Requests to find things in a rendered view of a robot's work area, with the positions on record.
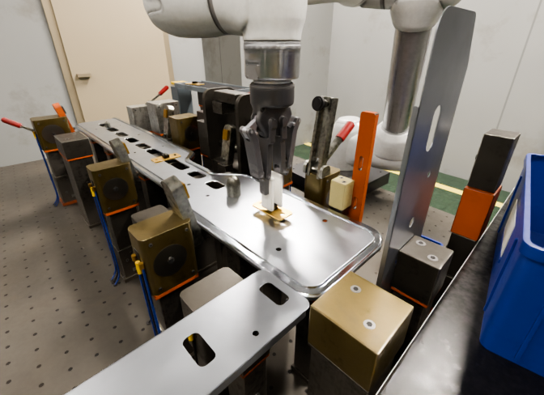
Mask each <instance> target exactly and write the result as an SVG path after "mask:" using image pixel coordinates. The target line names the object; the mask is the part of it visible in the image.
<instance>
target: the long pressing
mask: <svg viewBox="0 0 544 395"><path fill-rule="evenodd" d="M106 121H108V122H109V123H110V125H111V128H105V127H102V126H100V125H104V123H105V122H106ZM74 127H75V128H76V129H77V130H79V131H80V132H82V133H83V134H85V135H87V136H88V137H89V138H90V139H92V140H93V141H95V142H97V143H98V144H99V145H101V146H102V147H103V148H105V149H106V150H108V151H109V152H111V153H112V154H114V152H113V149H112V148H111V146H110V144H109V141H110V140H112V139H114V138H119V139H120V140H121V141H122V142H124V143H125V144H126V146H127V148H128V150H129V152H130V153H129V154H128V155H129V157H130V160H131V162H132V164H133V165H134V168H135V170H137V171H138V172H140V173H142V174H143V175H144V176H145V177H147V178H148V179H150V180H151V181H153V182H155V183H156V184H157V185H158V186H160V187H161V188H163V187H162V185H161V181H163V180H165V179H167V178H168V177H170V176H172V175H174V176H176V177H177V178H178V179H179V180H180V181H182V182H183V183H185V186H186V188H187V190H188V193H189V196H190V198H189V203H190V205H191V207H192V209H193V213H194V215H195V218H196V220H197V222H198V226H199V227H201V228H202V229H204V230H205V231H207V232H208V233H209V234H211V235H212V236H213V237H214V238H216V239H217V240H219V241H220V242H221V243H223V244H224V245H226V246H227V247H228V248H230V250H232V251H233V252H235V253H236V254H238V255H239V256H240V257H242V258H243V259H245V260H246V261H247V262H248V263H249V264H251V265H252V266H254V267H255V268H256V269H258V270H267V271H269V272H270V273H271V274H272V275H274V276H275V277H276V278H278V279H279V280H281V281H282V282H284V283H285V284H287V285H288V286H289V287H290V288H292V289H293V290H294V291H296V292H298V293H299V294H300V295H302V296H303V297H304V298H305V299H307V300H317V299H318V298H320V297H321V296H322V295H323V294H324V293H325V292H327V291H328V290H329V289H330V288H331V287H332V286H333V285H334V284H335V283H336V282H338V281H339V280H340V279H341V278H342V277H343V276H345V275H346V274H347V273H348V272H349V271H352V272H354V273H355V272H356V271H357V270H358V269H359V268H360V267H361V266H363V265H364V264H365V263H366V262H367V261H368V260H370V259H371V258H372V257H373V256H374V255H375V254H376V253H378V252H379V251H380V249H381V247H382V244H383V239H382V235H381V234H380V233H379V232H378V231H377V230H376V229H375V228H373V227H370V226H368V225H367V224H364V223H361V222H359V221H357V220H355V219H352V218H350V217H348V216H345V215H344V214H340V213H338V212H337V211H335V210H331V209H330V208H327V207H325V206H323V205H320V204H318V203H316V202H313V201H311V200H308V199H307V198H305V197H301V196H300V195H298V194H295V193H293V192H291V191H288V190H286V189H283V206H282V207H283V208H285V209H287V210H289V211H291V212H292V215H291V216H289V217H287V218H285V219H284V220H285V222H280V221H279V220H277V219H275V218H273V217H271V216H269V215H268V214H266V213H264V212H262V211H260V210H259V209H257V208H255V207H253V203H255V202H259V201H260V200H261V193H260V181H259V179H257V178H256V177H254V176H251V175H250V174H249V173H247V172H214V171H211V170H210V169H208V168H205V167H203V166H202V165H199V164H196V163H195V162H193V159H194V158H195V153H194V152H193V151H191V150H190V149H187V148H185V147H183V146H180V145H178V144H176V143H174V142H171V141H169V140H167V139H166V138H162V137H160V136H159V135H156V134H153V133H152V132H149V131H147V130H145V129H142V128H140V127H138V126H136V125H133V124H131V123H129V122H127V121H124V120H122V119H120V118H118V117H113V118H111V119H105V120H99V121H89V122H84V123H79V124H77V125H75V126H74ZM108 129H115V130H118V131H114V132H110V131H109V130H108ZM120 133H123V134H126V135H128V136H125V137H119V136H117V134H120ZM138 134H139V135H138ZM128 138H133V139H135V140H137V141H138V142H128V141H126V140H125V139H128ZM140 144H145V145H147V146H148V147H150V148H147V149H141V148H139V147H137V145H140ZM150 150H156V151H158V152H160V153H162V154H164V153H167V154H169V155H170V154H173V153H177V154H179V155H181V157H178V158H175V159H170V160H175V161H177V162H179V163H180V164H183V165H185V166H186V167H188V168H187V169H185V170H179V169H177V168H175V167H173V166H172V165H170V164H168V163H166V161H169V160H166V161H163V162H159V163H154V162H153V161H151V159H154V158H157V157H155V156H153V155H152V154H150V153H148V152H147V151H150ZM134 152H136V153H134ZM114 155H115V154H114ZM192 172H198V173H200V174H202V175H203V176H205V177H203V178H201V179H195V178H193V177H191V176H190V175H188V174H190V173H192ZM231 175H235V176H238V178H239V180H240V191H241V195H240V196H239V197H228V196H227V179H228V177H229V176H231ZM211 182H217V183H219V184H221V185H223V186H224V187H222V188H221V189H212V188H211V187H210V186H208V185H206V184H208V183H211ZM188 184H190V185H188ZM206 195H210V196H209V197H206ZM322 220H327V222H323V221H322ZM277 248H280V249H281V251H277V250H276V249H277Z"/></svg>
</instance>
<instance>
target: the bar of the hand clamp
mask: <svg viewBox="0 0 544 395"><path fill-rule="evenodd" d="M337 107H338V98H335V97H329V96H316V97H315V98H314V99H313V100H312V108H313V109H314V110H315V111H317V113H316V119H315V124H314V129H313V134H312V144H311V149H310V154H309V160H308V169H307V174H306V175H307V176H310V173H311V172H313V170H312V166H313V165H314V164H315V163H316V161H317V158H318V159H319V164H318V169H317V179H318V180H319V179H320V178H319V172H320V169H321V167H322V166H323V165H327V160H328V156H329V148H330V143H331V138H332V133H333V129H334V121H335V116H336V112H337Z"/></svg>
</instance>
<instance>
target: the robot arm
mask: <svg viewBox="0 0 544 395"><path fill-rule="evenodd" d="M460 1H461V0H142V2H143V5H144V8H145V11H146V13H147V15H148V17H149V18H150V20H151V22H152V23H153V24H154V25H155V26H156V27H157V28H158V29H159V30H161V31H163V32H166V33H167V34H169V35H172V36H177V37H181V38H214V37H220V36H227V35H235V36H242V37H243V39H244V41H250V42H244V45H243V48H244V75H245V77H246V78H247V79H252V80H253V82H251V84H249V93H250V104H251V105H252V107H253V113H252V116H251V121H250V122H249V123H248V124H247V125H246V126H241V127H240V133H241V135H242V137H243V139H244V144H245V149H246V154H247V158H248V162H249V171H250V175H251V176H254V177H256V178H257V179H259V181H260V193H261V206H262V207H264V208H266V209H267V210H269V211H271V212H272V211H274V203H276V204H278V207H282V206H283V186H284V175H285V176H286V175H287V174H288V173H289V171H286V170H287V169H288V168H291V167H292V163H293V157H294V151H295V141H296V135H297V130H298V128H299V126H300V122H301V119H300V117H294V116H293V115H291V107H290V106H292V105H293V104H294V98H295V84H294V83H293V82H292V79H297V78H299V76H300V50H301V45H300V42H296V41H301V34H302V30H303V26H304V22H305V20H306V13H307V5H316V4H324V3H332V2H338V3H339V4H341V5H342V6H348V7H357V6H360V7H362V8H368V9H377V10H390V15H391V20H392V23H393V26H394V27H395V32H394V38H393V49H392V56H391V62H390V68H389V81H388V86H387V93H386V100H385V111H384V118H383V121H382V122H381V123H380V124H379V125H378V126H377V129H376V138H375V143H374V149H373V154H372V163H371V167H372V168H378V169H383V170H388V171H395V172H400V169H401V165H402V157H403V154H404V150H405V145H406V139H407V134H408V130H409V126H410V119H411V115H412V111H413V107H414V106H415V102H416V98H417V95H418V90H419V84H420V80H421V76H422V74H423V67H424V63H425V60H426V56H427V49H428V45H429V41H430V38H431V31H432V28H433V27H434V26H435V25H436V24H437V23H438V21H439V19H440V16H441V14H442V12H443V11H444V9H445V8H446V7H447V6H456V5H457V4H458V3H459V2H460ZM359 120H360V118H359V117H354V116H346V117H339V118H338V119H337V121H336V122H335V123H334V129H333V133H332V138H331V142H332V141H333V140H334V139H335V136H336V135H337V134H338V132H339V131H340V130H341V128H342V127H343V126H344V125H345V124H346V122H347V121H353V122H354V125H355V127H354V129H353V130H352V131H351V132H350V133H349V135H348V136H347V137H346V139H345V140H344V142H342V143H341V144H340V146H339V147H338V149H337V150H336V151H335V152H334V153H333V154H332V156H331V157H330V158H329V160H328V161H327V165H329V166H332V167H335V168H339V169H340V176H344V177H347V178H350V179H352V174H353V168H354V162H355V150H356V144H357V137H358V132H359ZM330 144H331V143H330ZM286 160H287V161H286ZM272 161H273V170H274V172H273V171H271V168H272Z"/></svg>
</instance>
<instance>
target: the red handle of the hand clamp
mask: <svg viewBox="0 0 544 395"><path fill-rule="evenodd" d="M354 127H355V125H354V122H353V121H347V122H346V124H345V125H344V126H343V127H342V128H341V130H340V131H339V132H338V134H337V135H336V136H335V139H334V140H333V141H332V142H331V144H330V148H329V156H328V160H329V158H330V157H331V156H332V154H333V153H334V152H335V151H336V150H337V149H338V147H339V146H340V144H341V143H342V142H344V140H345V139H346V137H347V136H348V135H349V133H350V132H351V131H352V130H353V129H354ZM328 160H327V161H328ZM318 164H319V160H318V161H316V163H315V164H314V165H313V166H312V170H313V171H314V172H315V173H317V169H318Z"/></svg>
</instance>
